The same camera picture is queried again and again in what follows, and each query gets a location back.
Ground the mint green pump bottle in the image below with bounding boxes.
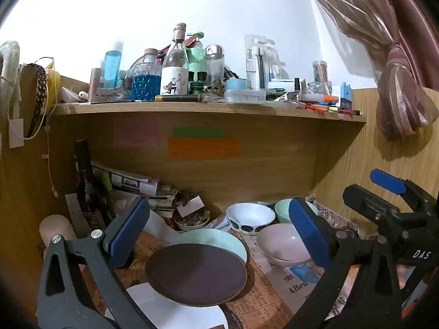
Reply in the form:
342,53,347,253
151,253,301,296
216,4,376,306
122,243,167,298
187,32,206,83

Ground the tall blue toner bottle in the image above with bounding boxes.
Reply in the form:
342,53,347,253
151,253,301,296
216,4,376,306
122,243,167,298
103,41,125,90

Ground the stack of newspapers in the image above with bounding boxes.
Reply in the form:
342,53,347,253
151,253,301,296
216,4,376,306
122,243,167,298
91,161,179,213

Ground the clear bottle with white label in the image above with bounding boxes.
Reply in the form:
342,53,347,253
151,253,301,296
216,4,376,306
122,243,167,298
161,23,190,96

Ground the orange sticky note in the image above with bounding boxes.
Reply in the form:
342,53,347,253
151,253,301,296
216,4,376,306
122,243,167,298
167,138,241,160

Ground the blue pencil sharpener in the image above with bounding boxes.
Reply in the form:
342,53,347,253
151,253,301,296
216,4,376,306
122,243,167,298
339,82,353,108

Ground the pink curtain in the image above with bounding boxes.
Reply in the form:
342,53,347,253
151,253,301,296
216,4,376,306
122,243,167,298
298,0,439,141

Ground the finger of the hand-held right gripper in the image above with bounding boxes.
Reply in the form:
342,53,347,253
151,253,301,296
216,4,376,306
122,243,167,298
370,169,433,199
343,184,402,227

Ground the yellow headband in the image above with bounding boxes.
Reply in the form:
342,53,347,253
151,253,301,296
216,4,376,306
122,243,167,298
46,69,62,114

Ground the clear blister pack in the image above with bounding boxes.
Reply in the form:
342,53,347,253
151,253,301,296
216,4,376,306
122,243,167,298
244,35,275,90

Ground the white fluffy cloth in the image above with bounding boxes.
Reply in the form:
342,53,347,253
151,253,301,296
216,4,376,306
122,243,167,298
0,40,21,110

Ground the pink sticky note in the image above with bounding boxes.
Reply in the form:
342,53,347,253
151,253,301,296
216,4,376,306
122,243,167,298
113,117,160,147

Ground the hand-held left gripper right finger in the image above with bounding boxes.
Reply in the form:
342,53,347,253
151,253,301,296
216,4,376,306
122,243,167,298
285,197,403,329

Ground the glass jar of sticks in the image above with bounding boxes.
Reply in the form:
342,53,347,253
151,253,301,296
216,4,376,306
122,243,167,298
312,61,329,84

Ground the dark green ink bottle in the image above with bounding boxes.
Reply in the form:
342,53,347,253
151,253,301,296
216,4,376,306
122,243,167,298
190,72,208,95

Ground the white card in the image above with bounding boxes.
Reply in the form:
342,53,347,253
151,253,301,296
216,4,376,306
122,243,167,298
176,195,204,217

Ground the dark brown plate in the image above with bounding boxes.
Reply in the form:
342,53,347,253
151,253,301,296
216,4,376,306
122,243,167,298
145,243,248,307

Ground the small bowl of beads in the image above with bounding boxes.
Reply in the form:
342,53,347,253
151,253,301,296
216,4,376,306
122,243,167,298
173,209,210,232

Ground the white bowl with black dots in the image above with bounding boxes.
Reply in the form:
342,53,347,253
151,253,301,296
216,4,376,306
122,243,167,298
226,202,277,236

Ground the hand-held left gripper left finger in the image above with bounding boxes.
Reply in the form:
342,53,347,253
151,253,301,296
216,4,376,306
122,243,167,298
37,197,158,329

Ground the mint green bowl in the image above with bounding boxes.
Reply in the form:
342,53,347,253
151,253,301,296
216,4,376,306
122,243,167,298
274,199,319,225

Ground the glass bottle with blue liquid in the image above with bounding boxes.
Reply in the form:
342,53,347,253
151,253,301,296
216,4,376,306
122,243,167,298
132,49,162,101

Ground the pale pink bowl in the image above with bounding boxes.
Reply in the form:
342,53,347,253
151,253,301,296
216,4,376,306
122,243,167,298
257,223,313,268

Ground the clear bottle with silver cap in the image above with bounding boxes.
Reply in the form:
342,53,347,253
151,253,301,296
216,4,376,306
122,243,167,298
205,44,225,86

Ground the white plate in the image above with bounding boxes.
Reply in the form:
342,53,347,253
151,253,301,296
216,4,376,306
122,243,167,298
105,283,230,329

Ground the newspaper print table mat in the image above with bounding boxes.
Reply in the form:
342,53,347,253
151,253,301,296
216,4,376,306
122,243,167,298
79,192,361,329

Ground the white tube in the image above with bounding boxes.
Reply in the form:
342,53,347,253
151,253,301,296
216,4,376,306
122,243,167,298
61,87,88,103

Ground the clear plastic box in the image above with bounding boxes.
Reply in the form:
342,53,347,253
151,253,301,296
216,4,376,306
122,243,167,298
224,89,267,103

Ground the beige mug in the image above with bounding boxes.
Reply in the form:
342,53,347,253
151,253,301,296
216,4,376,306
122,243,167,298
38,214,78,257

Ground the white paper sheet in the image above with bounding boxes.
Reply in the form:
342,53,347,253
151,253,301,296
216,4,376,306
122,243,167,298
144,209,182,244

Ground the dark wine bottle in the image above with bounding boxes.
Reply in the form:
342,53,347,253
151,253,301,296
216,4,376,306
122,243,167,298
65,140,114,239

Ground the black lace headband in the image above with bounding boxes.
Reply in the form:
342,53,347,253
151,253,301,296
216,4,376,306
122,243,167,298
22,62,49,138

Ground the white charger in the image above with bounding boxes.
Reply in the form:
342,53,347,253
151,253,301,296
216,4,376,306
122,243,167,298
9,118,24,149

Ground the green sticky note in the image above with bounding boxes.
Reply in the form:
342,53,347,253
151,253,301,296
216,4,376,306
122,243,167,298
172,128,223,138

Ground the dark pen with gold ends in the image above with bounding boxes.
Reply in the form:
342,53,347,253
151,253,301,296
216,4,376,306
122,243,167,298
155,95,203,103

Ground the pink cosmetic tube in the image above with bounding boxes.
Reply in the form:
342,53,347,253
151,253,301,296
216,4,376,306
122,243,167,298
88,68,103,103

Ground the mint green plate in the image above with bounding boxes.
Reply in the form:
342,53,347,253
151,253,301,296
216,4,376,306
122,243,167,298
170,229,249,271

